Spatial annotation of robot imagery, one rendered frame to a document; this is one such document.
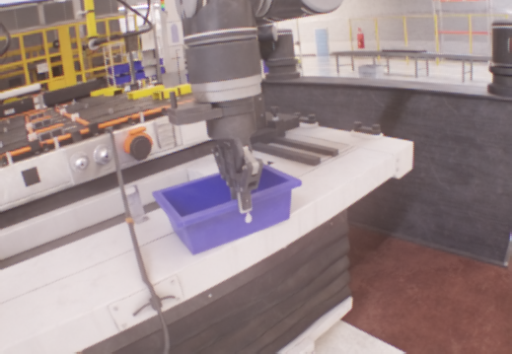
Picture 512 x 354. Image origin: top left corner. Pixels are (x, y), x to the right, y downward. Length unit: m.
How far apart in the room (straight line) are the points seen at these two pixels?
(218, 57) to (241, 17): 0.06
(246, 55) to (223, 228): 0.28
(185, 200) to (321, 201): 0.28
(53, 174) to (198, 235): 0.48
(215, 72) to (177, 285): 0.33
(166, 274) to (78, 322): 0.16
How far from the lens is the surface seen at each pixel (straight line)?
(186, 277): 0.57
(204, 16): 0.46
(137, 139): 0.91
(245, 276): 0.71
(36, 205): 0.94
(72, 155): 0.89
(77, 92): 2.53
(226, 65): 0.46
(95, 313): 0.54
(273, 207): 0.62
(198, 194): 0.68
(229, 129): 0.49
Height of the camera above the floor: 1.15
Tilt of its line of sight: 19 degrees down
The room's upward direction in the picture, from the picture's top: 7 degrees counter-clockwise
